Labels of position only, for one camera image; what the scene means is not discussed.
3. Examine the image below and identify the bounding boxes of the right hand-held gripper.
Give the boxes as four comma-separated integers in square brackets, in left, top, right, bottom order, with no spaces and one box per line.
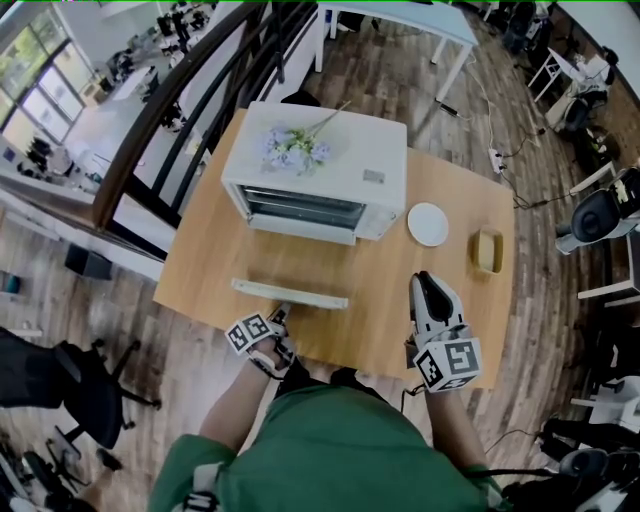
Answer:
[402,270,484,395]

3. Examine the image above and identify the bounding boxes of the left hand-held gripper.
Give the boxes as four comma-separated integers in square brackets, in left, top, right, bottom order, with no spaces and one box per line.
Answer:
[224,302,297,372]

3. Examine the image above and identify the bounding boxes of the white glass oven door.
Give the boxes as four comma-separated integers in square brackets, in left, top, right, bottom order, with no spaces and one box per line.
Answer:
[230,224,359,311]

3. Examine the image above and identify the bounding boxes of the white oven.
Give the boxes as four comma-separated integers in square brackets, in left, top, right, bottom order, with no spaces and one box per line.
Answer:
[220,101,409,246]

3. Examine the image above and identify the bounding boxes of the person's right forearm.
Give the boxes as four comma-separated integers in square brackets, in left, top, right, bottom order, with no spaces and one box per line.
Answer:
[426,387,489,472]

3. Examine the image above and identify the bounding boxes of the person's left forearm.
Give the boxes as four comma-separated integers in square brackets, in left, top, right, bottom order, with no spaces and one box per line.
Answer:
[198,362,277,454]

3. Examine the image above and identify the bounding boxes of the white wrist band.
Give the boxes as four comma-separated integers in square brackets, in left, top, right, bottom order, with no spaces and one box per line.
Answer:
[248,348,282,380]

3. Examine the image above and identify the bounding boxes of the yellow rectangular tray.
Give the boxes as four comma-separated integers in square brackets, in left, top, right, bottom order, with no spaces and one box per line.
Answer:
[468,226,505,277]

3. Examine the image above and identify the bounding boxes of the white round plate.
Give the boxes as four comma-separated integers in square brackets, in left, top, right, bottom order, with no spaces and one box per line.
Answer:
[406,201,450,248]

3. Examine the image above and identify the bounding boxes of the person's black trousers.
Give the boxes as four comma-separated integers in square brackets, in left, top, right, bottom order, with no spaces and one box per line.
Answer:
[279,364,396,402]

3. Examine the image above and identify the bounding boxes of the person's green shirt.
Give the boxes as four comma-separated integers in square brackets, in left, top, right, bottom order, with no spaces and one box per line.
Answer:
[149,383,501,512]

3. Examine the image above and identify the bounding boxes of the purple artificial flower bunch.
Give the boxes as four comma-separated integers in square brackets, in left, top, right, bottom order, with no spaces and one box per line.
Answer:
[260,99,353,178]

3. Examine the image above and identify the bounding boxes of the black trash bin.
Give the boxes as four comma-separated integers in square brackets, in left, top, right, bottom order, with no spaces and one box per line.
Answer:
[63,243,114,282]

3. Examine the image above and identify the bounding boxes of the black office chair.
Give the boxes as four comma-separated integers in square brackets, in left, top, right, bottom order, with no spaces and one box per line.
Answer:
[0,327,164,451]

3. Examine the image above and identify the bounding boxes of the black railing with wooden handrail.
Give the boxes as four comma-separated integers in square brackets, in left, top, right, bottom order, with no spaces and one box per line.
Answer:
[92,0,321,234]

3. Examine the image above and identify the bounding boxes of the white table with pale top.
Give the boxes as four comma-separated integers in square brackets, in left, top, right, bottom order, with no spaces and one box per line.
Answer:
[314,0,480,114]

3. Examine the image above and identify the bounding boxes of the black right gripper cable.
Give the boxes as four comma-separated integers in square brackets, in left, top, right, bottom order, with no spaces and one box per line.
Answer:
[401,382,429,414]

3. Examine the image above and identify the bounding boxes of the white power cable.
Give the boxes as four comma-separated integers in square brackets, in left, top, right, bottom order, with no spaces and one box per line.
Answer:
[466,54,502,151]

